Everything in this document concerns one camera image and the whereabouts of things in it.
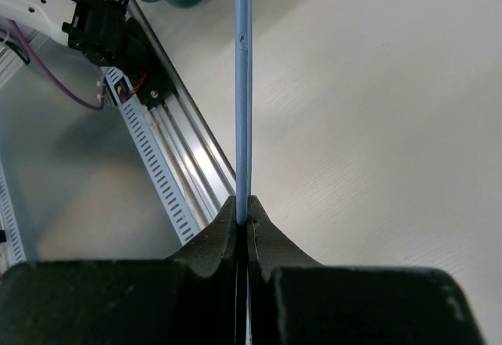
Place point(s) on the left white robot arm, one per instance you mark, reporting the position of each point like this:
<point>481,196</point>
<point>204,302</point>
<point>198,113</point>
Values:
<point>96,28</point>

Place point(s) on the slotted cable duct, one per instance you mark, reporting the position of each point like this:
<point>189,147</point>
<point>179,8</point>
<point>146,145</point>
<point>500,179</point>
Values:
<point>141,128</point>

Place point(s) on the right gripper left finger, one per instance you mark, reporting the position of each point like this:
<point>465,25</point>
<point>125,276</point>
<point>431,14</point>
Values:
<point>186,298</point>

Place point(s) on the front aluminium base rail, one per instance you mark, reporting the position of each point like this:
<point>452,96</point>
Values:
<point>198,164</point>

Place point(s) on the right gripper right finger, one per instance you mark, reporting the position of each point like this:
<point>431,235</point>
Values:
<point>296,300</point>

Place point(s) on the blue wire hanger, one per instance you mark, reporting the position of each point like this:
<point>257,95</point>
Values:
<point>243,105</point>

